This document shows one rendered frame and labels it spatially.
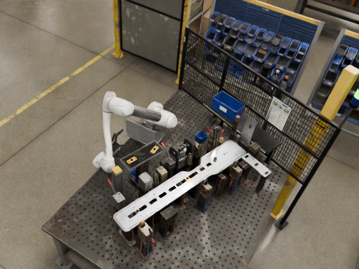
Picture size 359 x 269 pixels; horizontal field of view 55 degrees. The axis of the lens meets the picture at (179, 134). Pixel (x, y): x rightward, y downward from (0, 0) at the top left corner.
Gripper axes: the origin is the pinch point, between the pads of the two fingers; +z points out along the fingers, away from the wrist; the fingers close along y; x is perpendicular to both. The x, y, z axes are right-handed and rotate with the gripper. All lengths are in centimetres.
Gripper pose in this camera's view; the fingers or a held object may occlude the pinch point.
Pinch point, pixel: (126, 135)
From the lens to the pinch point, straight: 334.8
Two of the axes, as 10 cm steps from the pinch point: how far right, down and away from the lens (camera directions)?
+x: 5.2, 3.2, -7.9
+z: 6.9, -7.0, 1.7
